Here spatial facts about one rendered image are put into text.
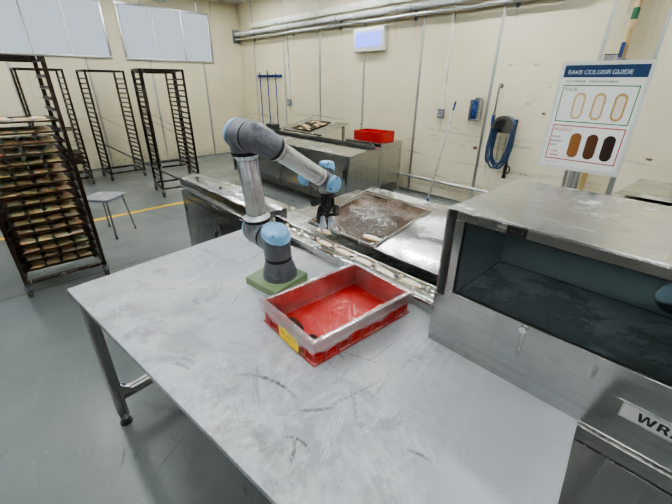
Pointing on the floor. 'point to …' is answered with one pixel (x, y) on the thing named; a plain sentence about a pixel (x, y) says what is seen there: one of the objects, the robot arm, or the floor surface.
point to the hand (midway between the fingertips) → (324, 228)
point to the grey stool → (108, 205)
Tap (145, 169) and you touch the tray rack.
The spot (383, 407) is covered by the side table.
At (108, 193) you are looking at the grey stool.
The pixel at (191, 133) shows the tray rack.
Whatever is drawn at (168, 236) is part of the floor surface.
